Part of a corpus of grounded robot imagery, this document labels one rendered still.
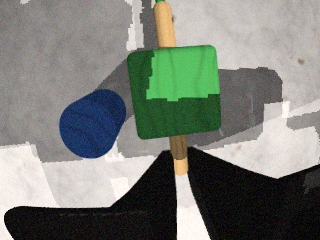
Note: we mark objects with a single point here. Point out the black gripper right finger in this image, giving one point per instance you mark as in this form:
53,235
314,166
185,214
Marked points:
238,204

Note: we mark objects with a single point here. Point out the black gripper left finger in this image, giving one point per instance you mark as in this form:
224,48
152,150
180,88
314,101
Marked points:
147,211

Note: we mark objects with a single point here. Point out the thin wooden stick with green string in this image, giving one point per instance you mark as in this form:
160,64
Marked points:
166,38

